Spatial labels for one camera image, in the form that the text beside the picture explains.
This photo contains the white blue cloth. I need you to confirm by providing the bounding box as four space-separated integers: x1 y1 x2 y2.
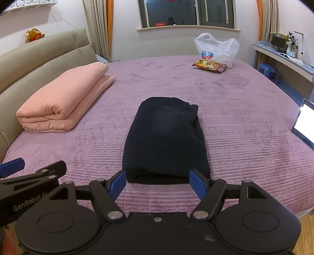
95 54 112 64

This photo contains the white printed plastic bag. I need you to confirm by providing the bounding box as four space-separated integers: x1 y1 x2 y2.
194 33 240 68

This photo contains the flower bouquet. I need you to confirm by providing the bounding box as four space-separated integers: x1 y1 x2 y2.
285 31 299 52

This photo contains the small framed mirror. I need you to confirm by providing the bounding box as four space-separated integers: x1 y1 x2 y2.
270 32 288 51

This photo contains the red yellow snack packet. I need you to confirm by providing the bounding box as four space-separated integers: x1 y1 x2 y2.
192 58 228 73

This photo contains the blue plastic stool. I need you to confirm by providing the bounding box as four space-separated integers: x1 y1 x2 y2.
257 63 279 85

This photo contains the blue white desk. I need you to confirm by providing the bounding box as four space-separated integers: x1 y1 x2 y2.
252 41 314 103

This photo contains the beige orange curtain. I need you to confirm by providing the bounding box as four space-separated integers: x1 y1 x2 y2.
82 0 114 63
256 0 280 68

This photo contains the white patterned wall shelf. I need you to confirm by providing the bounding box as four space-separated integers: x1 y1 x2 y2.
0 0 59 17

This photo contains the brown plush toy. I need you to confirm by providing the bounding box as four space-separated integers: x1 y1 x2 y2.
24 28 46 44

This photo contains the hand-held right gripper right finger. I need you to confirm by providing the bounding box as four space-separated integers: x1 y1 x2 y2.
189 169 268 220

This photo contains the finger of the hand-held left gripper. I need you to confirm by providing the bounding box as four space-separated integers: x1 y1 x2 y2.
0 158 26 179
36 160 67 179

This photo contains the dark navy garment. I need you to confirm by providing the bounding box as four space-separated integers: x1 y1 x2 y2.
122 97 211 185

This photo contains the pink folded blanket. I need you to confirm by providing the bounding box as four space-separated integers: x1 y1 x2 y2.
16 61 116 133

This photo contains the beige padded headboard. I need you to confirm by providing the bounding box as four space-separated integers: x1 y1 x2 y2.
0 28 98 162

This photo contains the tablet with lit screen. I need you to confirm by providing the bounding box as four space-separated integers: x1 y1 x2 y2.
291 99 314 150

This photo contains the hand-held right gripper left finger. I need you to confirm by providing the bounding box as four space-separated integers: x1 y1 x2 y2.
58 170 127 220

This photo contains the window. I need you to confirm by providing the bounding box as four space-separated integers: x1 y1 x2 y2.
137 0 236 28

